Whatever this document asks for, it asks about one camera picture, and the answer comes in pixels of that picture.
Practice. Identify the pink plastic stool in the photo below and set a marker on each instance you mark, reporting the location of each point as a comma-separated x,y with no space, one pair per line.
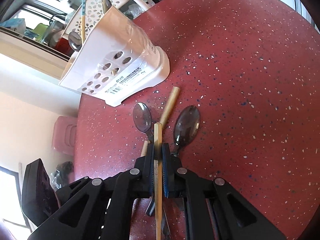
64,135

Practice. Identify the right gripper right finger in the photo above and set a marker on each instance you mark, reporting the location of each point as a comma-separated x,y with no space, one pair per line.
213,209

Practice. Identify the cream floral plastic basket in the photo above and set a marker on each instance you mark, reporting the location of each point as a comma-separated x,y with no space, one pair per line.
95,10

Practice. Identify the plain bamboo chopstick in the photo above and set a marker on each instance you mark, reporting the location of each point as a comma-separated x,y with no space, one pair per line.
165,116

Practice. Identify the white plastic utensil holder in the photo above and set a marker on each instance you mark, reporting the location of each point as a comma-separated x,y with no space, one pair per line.
116,61

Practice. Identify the dark translucent spoon black handle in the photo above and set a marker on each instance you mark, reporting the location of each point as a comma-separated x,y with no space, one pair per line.
186,128

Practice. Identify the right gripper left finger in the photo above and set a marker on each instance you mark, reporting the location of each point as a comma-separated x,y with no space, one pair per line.
99,208

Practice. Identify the blue patterned chopstick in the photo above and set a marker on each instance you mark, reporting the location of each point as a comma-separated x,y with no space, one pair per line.
83,18

